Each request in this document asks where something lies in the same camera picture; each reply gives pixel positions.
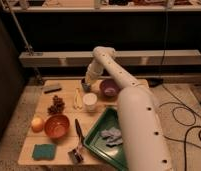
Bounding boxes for small blue-grey cup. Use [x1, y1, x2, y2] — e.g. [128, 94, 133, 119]
[82, 84, 91, 93]

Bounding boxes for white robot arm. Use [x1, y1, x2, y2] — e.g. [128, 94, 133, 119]
[85, 46, 174, 171]

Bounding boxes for white cup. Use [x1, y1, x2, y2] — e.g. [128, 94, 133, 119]
[83, 93, 98, 112]

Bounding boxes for purple bowl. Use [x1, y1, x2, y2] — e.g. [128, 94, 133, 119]
[99, 79, 120, 97]

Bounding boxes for yellow banana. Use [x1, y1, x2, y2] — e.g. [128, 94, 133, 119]
[73, 89, 83, 109]

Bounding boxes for metal fork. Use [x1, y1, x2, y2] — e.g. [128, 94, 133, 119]
[104, 104, 117, 108]

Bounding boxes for black eraser block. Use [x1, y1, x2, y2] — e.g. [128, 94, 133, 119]
[43, 84, 62, 94]

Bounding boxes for bunch of dark grapes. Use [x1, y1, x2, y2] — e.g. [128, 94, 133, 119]
[48, 95, 65, 115]

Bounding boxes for green tray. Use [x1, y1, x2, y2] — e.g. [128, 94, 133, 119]
[84, 108, 128, 171]

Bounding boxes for wooden shelf unit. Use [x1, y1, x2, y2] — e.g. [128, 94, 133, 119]
[9, 1, 201, 68]

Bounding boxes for orange bowl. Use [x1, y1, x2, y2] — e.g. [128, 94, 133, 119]
[44, 115, 70, 139]

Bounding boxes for grey crumpled cloth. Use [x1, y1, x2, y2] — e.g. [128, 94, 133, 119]
[100, 127, 123, 147]

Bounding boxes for metal diagonal rod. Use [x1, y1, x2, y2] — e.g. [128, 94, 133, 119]
[5, 0, 44, 85]

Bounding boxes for orange fruit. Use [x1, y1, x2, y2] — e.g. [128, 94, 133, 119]
[31, 117, 44, 132]

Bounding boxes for teal sponge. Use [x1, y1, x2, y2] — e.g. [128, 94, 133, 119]
[32, 144, 56, 160]

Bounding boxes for black floor cables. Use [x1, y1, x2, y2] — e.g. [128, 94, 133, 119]
[158, 84, 201, 171]

